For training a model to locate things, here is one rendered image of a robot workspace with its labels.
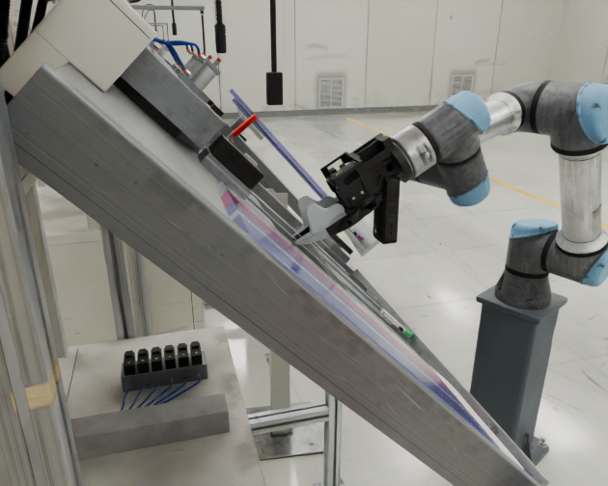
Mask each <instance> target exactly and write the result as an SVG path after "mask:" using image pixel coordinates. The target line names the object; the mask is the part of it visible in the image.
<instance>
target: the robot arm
mask: <svg viewBox="0 0 608 486"><path fill-rule="evenodd" d="M513 132H527V133H535V134H540V135H546V136H549V137H550V147H551V149H552V150H553V151H554V152H555V153H557V154H559V175H560V196H561V218H562V228H561V229H560V230H558V228H559V226H558V223H557V222H555V221H553V220H549V219H541V218H530V219H522V220H519V221H516V222H514V223H513V224H512V226H511V233H510V235H509V245H508V251H507V257H506V264H505V269H504V271H503V273H502V275H501V277H500V279H499V280H498V282H497V284H496V285H495V290H494V295H495V297H496V298H497V299H498V300H499V301H501V302H503V303H504V304H507V305H509V306H512V307H515V308H519V309H524V310H540V309H544V308H546V307H548V306H549V305H550V303H551V298H552V293H551V287H550V282H549V273H551V274H554V275H557V276H559V277H562V278H565V279H568V280H571V281H574V282H577V283H580V284H585V285H588V286H592V287H596V286H599V285H601V284H602V283H603V282H604V281H605V280H606V278H607V277H608V234H607V232H606V231H605V229H603V228H602V227H601V176H602V151H603V150H605V149H606V148H607V147H608V85H604V84H598V83H595V82H589V83H582V82H567V81H551V80H536V81H531V82H526V83H523V84H519V85H516V86H513V87H510V88H507V89H505V90H503V91H500V92H498V93H496V94H493V95H491V96H490V97H489V98H488V99H487V100H486V101H485V102H484V101H483V100H482V99H481V98H480V97H479V96H478V95H477V94H474V93H472V92H470V91H462V92H460V93H458V94H455V95H453V96H452V97H450V98H449V99H447V100H444V101H443V102H442V104H440V105H439V106H437V107H436V108H434V109H433V110H431V111H430V112H428V113H427V114H425V115H424V116H422V117H421V118H419V119H418V120H417V121H415V122H413V123H412V124H410V125H409V126H408V127H406V128H405V129H403V130H402V131H400V132H399V133H397V134H396V135H394V136H390V137H389V136H383V134H382V133H379V134H377V135H376V136H375V137H373V138H372V139H370V140H369V141H368V142H367V143H365V144H364V145H362V146H361V147H359V148H357V149H356V150H354V151H353V152H351V153H348V152H347V151H346V152H344V153H343V154H341V155H340V156H338V157H337V158H336V159H334V160H333V161H331V162H330V163H328V164H327V165H325V166H324V167H322V168H321V169H320V170H321V172H322V174H323V175H324V177H325V179H326V183H327V185H328V186H329V188H330V190H331V191H332V192H333V193H335V195H336V197H335V198H333V197H331V196H326V197H324V198H322V199H321V200H319V201H316V200H314V199H312V198H310V197H309V196H303V197H301V198H300V199H299V200H298V208H299V211H300V214H301V218H302V221H303V225H302V226H301V227H300V228H299V229H298V230H297V232H299V233H300V234H301V235H302V236H301V237H300V238H298V239H297V240H295V239H293V238H292V239H293V240H295V241H294V242H295V243H296V245H301V244H308V243H312V242H316V241H319V240H321V239H324V238H327V237H329V236H333V235H335V234H337V233H339V232H342V231H344V230H347V229H349V228H351V227H352V226H354V225H355V224H357V223H358V222H359V221H361V220H362V219H363V218H364V217H365V216H367V215H368V214H370V213H371V212H372V211H373V237H374V238H375V239H377V240H378V241H379V242H380V243H382V244H383V245H385V244H393V243H397V238H398V219H399V202H400V184H401V181H402V182H404V183H406V182H407V181H409V180H411V181H415V182H419V183H422V184H425V185H428V186H432V187H436V188H440V189H444V190H446V194H447V196H448V197H449V198H450V200H451V202H452V203H453V204H455V205H458V206H464V207H465V206H472V205H475V204H478V203H480V202H482V201H483V200H484V199H485V198H486V197H487V195H488V194H489V192H490V179H489V171H488V168H487V167H486V165H485V162H484V156H483V152H482V149H481V144H482V143H484V142H486V141H488V140H490V139H492V138H494V137H496V136H498V135H500V136H506V135H510V134H512V133H513ZM339 159H341V160H342V162H343V163H342V164H341V165H340V166H339V167H340V170H339V171H337V170H336V169H335V168H334V167H332V168H331V169H329V170H328V169H327V167H329V166H330V165H332V164H333V163H335V162H336V161H338V160H339Z"/></svg>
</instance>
